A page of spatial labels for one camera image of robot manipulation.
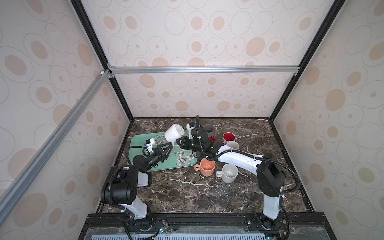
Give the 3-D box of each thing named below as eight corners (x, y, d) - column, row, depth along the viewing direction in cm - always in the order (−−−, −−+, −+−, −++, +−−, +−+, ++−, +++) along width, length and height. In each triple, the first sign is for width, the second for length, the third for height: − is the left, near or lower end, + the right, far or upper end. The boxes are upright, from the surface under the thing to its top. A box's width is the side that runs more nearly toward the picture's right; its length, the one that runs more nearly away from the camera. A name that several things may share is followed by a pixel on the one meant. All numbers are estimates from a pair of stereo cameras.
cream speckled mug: (225, 189, 86) (228, 183, 79) (214, 178, 90) (216, 171, 83) (237, 177, 91) (241, 171, 84) (226, 167, 95) (229, 160, 88)
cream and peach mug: (194, 172, 93) (194, 166, 86) (199, 162, 97) (199, 155, 90) (211, 179, 90) (212, 173, 83) (215, 169, 94) (217, 162, 87)
